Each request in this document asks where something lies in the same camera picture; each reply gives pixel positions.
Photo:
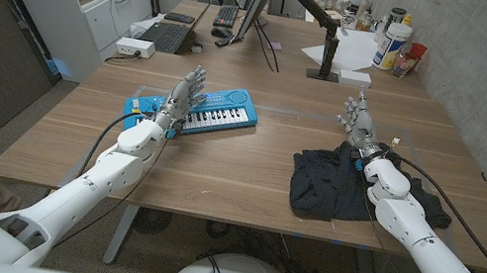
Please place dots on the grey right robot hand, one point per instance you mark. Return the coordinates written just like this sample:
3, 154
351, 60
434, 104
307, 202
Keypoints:
362, 125

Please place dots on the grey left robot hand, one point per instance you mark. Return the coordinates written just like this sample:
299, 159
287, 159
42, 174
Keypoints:
178, 97

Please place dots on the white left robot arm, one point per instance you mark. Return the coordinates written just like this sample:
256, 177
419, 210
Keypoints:
111, 173

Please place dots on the blue toy keyboard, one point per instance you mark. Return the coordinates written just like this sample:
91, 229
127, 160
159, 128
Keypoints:
228, 109

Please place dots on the dark navy shorts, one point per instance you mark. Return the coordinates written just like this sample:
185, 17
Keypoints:
325, 186

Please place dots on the black computer keyboard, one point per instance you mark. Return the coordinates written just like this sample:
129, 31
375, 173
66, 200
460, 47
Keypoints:
226, 16

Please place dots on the small white box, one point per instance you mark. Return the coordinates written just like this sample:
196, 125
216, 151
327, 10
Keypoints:
354, 78

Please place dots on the black laptop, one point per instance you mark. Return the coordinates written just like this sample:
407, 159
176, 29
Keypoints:
168, 37

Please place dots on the white power box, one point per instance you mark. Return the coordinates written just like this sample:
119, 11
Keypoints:
135, 47

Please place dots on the black remote control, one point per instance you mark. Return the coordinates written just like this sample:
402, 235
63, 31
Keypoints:
226, 41

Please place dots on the white paper sheet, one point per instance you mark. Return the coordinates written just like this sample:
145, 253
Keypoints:
351, 50

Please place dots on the black computer mouse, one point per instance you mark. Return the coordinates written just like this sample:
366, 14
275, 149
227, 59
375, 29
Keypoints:
221, 31

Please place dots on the white wipes canister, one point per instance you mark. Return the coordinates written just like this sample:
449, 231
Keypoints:
392, 44

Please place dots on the red cup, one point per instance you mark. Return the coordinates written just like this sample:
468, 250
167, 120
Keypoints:
418, 50

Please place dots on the purple sticky note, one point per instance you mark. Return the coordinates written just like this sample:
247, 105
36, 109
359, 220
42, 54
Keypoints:
275, 45

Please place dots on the dark bottle with lid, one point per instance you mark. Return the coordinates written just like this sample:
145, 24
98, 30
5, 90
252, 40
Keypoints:
396, 15

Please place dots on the yellow bottle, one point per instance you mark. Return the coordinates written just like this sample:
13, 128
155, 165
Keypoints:
407, 19

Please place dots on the black floor fan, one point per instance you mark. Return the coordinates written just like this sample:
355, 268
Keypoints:
151, 221

